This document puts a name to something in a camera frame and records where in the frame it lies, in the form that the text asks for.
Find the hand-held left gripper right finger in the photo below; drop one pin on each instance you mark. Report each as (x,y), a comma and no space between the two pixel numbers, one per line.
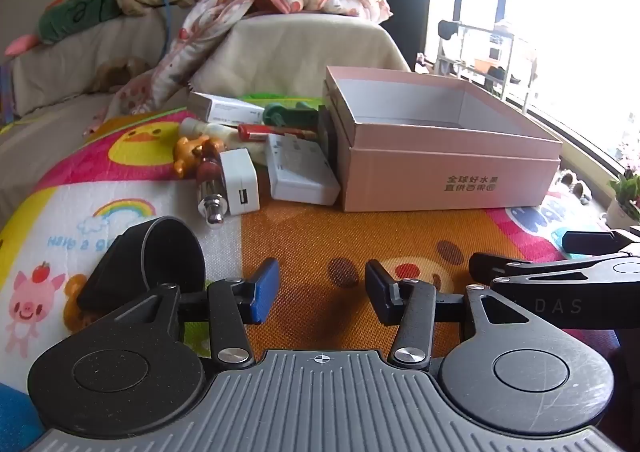
(376,294)

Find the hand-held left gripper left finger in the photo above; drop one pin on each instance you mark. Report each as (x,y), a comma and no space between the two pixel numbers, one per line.
(265,292)

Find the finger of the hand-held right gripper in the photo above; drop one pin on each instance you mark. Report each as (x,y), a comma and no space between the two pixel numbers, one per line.
(500,267)
(590,241)

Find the white usb charger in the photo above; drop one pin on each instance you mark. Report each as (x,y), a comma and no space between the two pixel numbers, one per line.
(235,177)

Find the white printed box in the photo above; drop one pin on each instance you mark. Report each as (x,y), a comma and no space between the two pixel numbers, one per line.
(300,177)

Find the pink cardboard box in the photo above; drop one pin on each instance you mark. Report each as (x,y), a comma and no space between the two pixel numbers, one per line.
(400,172)

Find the brown bear figurine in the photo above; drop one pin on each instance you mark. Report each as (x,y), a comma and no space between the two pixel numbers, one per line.
(192,152)

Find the green plastic toy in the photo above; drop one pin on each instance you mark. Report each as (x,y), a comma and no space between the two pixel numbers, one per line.
(295,117)

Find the long white carton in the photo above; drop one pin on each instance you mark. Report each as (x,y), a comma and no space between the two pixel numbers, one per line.
(225,107)

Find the potted green plant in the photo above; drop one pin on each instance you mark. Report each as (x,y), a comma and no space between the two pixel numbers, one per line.
(625,204)

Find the colourful cartoon play mat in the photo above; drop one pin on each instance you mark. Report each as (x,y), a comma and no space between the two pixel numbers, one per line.
(300,242)

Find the red pen tube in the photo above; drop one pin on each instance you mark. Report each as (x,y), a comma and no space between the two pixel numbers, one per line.
(265,132)

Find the cream squeeze tube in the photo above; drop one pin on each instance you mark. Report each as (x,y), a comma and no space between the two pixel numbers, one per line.
(210,128)

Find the metal shelf rack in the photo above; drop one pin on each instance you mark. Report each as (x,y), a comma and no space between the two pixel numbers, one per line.
(480,57)

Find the beige covered sofa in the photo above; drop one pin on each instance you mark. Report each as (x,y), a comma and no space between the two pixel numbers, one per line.
(60,112)

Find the floral pink blanket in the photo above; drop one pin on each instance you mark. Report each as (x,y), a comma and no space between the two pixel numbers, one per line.
(200,27)

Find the blue foam object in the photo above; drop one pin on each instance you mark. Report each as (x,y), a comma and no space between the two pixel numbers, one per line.
(15,417)

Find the green plush toy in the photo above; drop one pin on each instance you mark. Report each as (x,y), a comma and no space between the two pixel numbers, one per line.
(75,14)

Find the pink plush toy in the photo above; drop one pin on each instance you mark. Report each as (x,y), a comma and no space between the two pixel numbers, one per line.
(20,46)

